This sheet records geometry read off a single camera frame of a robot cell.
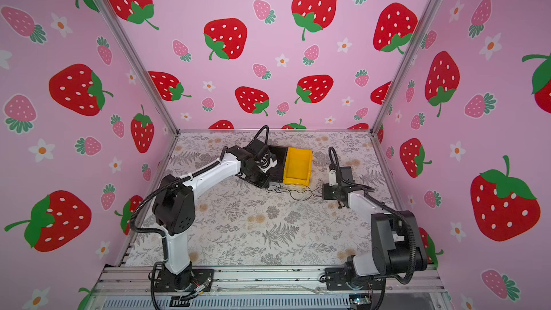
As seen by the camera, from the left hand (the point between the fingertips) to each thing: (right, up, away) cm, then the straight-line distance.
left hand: (271, 185), depth 89 cm
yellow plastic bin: (+13, +7, +18) cm, 23 cm away
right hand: (+23, -2, +4) cm, 24 cm away
